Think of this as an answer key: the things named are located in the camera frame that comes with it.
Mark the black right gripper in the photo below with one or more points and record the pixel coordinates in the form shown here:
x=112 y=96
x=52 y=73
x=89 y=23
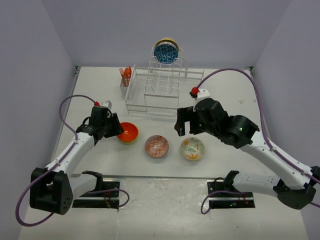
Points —
x=185 y=114

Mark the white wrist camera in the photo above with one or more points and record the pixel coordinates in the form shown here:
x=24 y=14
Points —
x=106 y=104
x=199 y=94

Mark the white wire dish rack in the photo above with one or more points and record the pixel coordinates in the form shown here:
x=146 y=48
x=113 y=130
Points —
x=159 y=89

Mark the orange plastic spoon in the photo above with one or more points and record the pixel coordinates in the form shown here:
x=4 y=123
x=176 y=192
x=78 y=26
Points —
x=128 y=72

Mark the red patterned bowl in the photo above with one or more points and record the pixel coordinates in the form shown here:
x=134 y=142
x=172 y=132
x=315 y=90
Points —
x=156 y=146

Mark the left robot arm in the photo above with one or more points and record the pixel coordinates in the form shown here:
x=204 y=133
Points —
x=53 y=189

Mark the yellow rimmed patterned bowl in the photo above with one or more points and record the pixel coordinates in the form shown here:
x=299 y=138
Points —
x=167 y=40

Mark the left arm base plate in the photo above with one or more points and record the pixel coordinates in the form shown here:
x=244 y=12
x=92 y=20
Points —
x=105 y=200

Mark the lime green bowl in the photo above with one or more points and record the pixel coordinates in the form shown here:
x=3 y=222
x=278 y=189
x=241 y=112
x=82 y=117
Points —
x=126 y=139

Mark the orange plastic fork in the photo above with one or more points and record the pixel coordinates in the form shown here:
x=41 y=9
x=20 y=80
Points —
x=122 y=72

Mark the blue triangle patterned bowl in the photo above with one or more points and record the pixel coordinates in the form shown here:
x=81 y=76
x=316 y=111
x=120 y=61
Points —
x=166 y=52

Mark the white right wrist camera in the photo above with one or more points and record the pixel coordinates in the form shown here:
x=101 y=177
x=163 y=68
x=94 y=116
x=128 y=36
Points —
x=199 y=94

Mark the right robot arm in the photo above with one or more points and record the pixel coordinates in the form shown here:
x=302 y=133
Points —
x=291 y=182

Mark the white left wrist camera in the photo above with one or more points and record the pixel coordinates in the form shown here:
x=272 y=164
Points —
x=106 y=104

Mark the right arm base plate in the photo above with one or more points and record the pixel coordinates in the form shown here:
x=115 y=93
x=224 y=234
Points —
x=228 y=200

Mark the white bowl orange flower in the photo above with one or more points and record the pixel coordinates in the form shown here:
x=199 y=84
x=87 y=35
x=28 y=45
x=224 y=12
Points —
x=192 y=149

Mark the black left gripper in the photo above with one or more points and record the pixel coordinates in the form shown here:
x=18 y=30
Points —
x=117 y=128

